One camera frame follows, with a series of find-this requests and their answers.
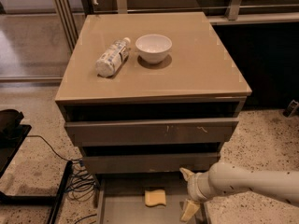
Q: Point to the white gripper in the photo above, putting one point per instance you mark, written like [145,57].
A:
[193,186]

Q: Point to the top grey drawer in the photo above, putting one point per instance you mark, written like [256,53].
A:
[150,132]

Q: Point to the clear plastic water bottle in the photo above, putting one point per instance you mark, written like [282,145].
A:
[112,59]

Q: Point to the grey drawer cabinet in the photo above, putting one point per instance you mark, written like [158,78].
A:
[197,80]

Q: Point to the middle grey drawer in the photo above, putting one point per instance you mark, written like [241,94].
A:
[149,163]

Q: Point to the white bowl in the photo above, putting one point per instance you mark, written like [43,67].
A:
[153,48]

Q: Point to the grey drawer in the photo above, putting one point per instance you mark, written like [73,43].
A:
[122,200]
[150,132]
[149,163]

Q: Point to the bottom grey drawer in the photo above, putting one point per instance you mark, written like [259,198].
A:
[122,200]

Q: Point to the yellow sponge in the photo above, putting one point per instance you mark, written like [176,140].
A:
[155,197]

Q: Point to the metal shelf rail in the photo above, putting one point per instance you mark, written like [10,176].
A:
[218,11]

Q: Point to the small dark floor object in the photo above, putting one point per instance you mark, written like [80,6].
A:
[291,109]

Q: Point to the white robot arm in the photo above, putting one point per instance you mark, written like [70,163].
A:
[224,179]

